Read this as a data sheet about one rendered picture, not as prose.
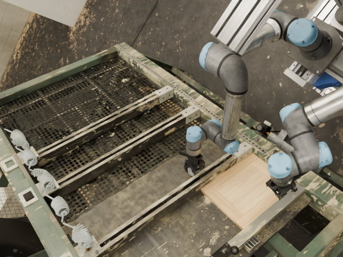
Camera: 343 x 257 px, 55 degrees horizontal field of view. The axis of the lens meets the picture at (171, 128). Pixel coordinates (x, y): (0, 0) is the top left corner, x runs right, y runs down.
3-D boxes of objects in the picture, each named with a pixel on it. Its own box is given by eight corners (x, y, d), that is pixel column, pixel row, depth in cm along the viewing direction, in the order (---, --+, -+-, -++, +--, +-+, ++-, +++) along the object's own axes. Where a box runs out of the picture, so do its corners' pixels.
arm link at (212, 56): (299, 37, 162) (218, 85, 140) (274, 26, 170) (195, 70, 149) (304, 14, 153) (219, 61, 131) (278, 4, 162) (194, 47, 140)
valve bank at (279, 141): (345, 157, 193) (334, 156, 174) (331, 177, 196) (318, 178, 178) (275, 114, 222) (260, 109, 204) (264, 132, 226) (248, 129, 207)
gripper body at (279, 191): (266, 186, 128) (263, 177, 118) (283, 172, 128) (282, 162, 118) (280, 201, 124) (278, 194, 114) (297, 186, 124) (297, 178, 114)
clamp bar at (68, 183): (201, 118, 222) (202, 88, 205) (31, 218, 171) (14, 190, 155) (192, 110, 228) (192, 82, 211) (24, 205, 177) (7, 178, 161)
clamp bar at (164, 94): (175, 98, 239) (173, 70, 222) (13, 184, 188) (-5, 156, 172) (166, 91, 245) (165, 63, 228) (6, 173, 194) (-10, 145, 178)
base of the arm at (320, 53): (314, 25, 165) (308, 18, 158) (339, 40, 157) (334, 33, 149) (294, 50, 170) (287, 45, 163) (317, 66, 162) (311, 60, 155)
